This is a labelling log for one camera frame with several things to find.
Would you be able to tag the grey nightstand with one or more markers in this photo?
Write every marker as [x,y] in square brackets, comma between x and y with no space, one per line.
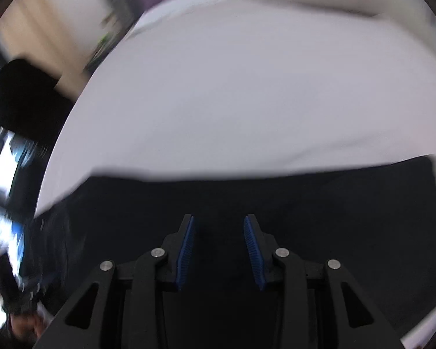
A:
[107,40]

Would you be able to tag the black hanging garment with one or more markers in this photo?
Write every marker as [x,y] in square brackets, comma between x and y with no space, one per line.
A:
[25,98]

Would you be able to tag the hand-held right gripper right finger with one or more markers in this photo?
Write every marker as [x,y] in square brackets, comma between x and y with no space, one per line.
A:
[253,254]

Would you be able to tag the cream curtain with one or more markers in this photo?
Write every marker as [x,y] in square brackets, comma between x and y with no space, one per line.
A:
[36,36]

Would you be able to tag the bed with white sheet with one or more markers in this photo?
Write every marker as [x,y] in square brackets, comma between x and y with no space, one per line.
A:
[239,98]

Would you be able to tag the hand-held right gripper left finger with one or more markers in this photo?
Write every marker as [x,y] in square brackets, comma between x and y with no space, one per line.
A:
[185,254]

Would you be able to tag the black denim pants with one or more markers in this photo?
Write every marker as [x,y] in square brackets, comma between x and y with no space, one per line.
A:
[330,207]

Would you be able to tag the person's left hand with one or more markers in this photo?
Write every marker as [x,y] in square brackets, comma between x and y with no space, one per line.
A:
[25,329]

